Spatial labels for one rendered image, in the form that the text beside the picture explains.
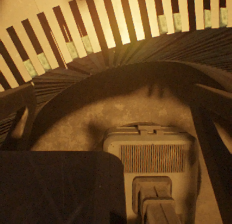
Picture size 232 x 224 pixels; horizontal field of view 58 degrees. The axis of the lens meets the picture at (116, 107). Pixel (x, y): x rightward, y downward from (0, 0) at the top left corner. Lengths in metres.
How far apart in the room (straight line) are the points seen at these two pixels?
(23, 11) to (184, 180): 1.12
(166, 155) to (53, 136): 0.73
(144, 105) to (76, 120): 0.46
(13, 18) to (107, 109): 1.09
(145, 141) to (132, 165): 0.15
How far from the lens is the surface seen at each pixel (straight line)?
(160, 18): 0.33
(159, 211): 1.01
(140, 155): 1.15
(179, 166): 1.22
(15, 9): 0.35
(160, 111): 1.42
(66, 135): 1.44
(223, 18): 0.36
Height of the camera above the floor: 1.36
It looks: 83 degrees down
